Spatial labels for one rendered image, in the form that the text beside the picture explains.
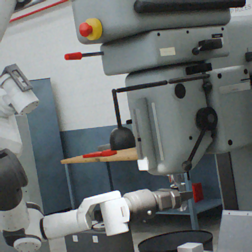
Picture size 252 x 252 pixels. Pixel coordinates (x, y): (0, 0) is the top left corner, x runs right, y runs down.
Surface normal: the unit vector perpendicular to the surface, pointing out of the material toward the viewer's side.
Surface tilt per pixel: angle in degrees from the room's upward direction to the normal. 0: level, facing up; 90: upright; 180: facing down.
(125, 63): 90
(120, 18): 90
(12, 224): 141
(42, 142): 90
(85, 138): 90
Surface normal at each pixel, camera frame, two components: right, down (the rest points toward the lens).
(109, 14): -0.66, 0.15
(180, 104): 0.58, -0.06
